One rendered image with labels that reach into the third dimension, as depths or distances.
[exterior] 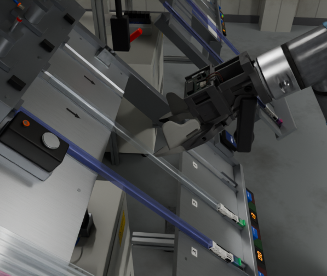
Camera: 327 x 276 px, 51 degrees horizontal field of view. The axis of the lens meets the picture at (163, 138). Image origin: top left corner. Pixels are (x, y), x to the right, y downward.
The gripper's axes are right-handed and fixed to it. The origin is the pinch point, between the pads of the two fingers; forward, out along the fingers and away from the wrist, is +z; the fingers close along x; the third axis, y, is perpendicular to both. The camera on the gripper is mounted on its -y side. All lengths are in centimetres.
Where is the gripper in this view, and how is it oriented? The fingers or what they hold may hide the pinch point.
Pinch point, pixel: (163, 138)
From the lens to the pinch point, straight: 62.3
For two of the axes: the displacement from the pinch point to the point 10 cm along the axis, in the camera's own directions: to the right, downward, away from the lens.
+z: -8.4, 3.8, 3.9
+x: -0.8, 6.3, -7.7
